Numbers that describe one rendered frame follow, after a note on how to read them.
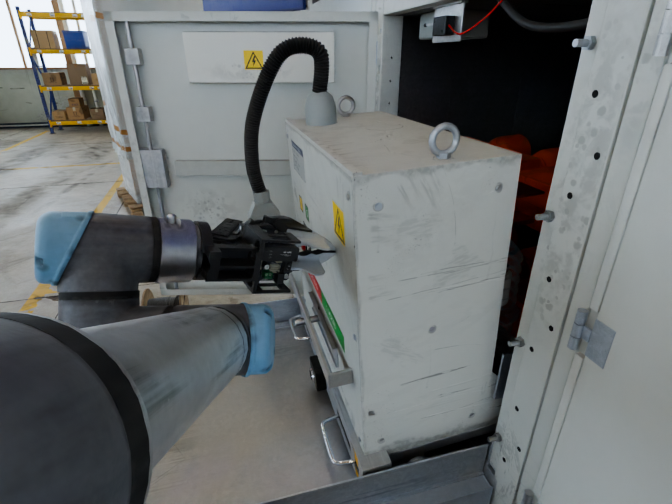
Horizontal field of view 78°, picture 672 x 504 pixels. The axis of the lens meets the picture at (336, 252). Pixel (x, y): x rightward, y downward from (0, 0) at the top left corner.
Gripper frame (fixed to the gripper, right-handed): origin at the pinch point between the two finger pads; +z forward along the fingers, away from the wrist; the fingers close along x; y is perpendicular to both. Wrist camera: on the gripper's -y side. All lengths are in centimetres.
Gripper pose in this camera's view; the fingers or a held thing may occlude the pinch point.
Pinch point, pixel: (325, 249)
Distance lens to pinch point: 62.5
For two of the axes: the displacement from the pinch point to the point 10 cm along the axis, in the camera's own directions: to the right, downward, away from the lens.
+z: 8.3, 0.3, 5.6
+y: 5.1, 3.6, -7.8
